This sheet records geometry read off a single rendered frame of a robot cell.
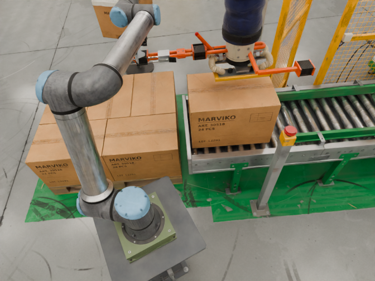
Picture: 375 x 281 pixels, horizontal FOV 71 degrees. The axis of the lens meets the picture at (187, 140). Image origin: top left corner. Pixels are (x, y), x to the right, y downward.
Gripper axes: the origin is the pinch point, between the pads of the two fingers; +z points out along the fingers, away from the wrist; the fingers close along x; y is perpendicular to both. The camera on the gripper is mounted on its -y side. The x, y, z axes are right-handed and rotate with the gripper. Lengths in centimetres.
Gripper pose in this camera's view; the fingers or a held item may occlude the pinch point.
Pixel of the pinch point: (138, 56)
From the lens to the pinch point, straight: 168.4
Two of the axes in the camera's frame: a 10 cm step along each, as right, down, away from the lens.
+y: 10.0, -0.9, 0.1
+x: -0.7, -7.8, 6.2
